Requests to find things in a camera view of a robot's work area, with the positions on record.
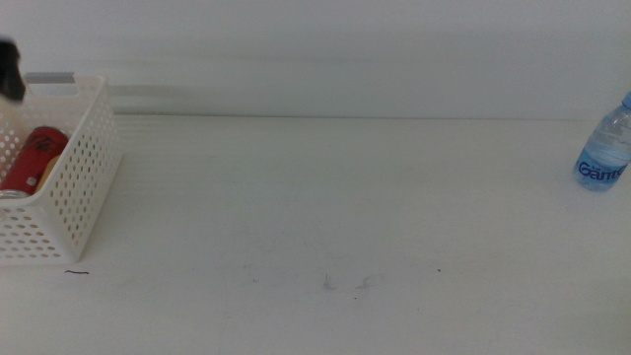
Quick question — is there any red cola can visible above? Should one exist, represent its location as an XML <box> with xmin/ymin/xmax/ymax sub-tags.
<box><xmin>0</xmin><ymin>126</ymin><xmax>69</xmax><ymax>200</ymax></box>

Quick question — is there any clear water bottle blue label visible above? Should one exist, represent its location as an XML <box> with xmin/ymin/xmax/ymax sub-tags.
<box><xmin>572</xmin><ymin>91</ymin><xmax>631</xmax><ymax>192</ymax></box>

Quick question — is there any white perforated plastic basket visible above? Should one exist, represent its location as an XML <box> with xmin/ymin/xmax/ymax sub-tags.
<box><xmin>0</xmin><ymin>72</ymin><xmax>124</xmax><ymax>264</ymax></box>

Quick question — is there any white wall trunking strip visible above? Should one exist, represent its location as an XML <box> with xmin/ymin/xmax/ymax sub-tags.
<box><xmin>105</xmin><ymin>84</ymin><xmax>341</xmax><ymax>116</ymax></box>

